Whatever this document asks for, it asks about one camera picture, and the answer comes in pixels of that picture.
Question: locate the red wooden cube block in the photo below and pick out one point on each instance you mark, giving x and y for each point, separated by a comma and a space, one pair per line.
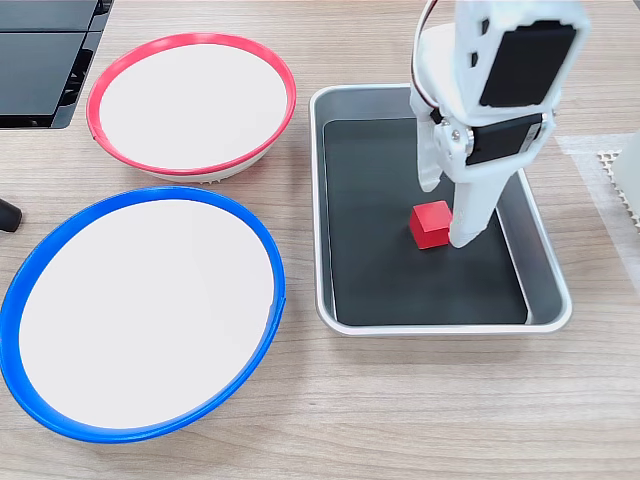
430, 225

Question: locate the black tray liner mat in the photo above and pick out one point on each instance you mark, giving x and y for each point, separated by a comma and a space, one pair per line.
400, 290

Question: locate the silver metal baking tray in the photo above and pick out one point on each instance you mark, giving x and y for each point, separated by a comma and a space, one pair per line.
317, 200

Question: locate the red-rimmed white dish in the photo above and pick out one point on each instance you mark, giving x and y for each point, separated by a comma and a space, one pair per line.
195, 105

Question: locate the blue-rimmed white dish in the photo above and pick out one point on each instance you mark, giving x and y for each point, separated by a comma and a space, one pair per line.
145, 315

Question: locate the white translucent sheet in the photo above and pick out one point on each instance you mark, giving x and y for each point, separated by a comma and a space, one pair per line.
590, 165

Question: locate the white mesh non-slip mat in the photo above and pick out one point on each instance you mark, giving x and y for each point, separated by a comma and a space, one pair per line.
612, 170

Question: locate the black glossy flat panel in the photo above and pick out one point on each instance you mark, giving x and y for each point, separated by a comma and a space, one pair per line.
35, 75
45, 15

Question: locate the black cylindrical stand foot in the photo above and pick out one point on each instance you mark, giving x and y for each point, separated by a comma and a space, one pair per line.
9, 215

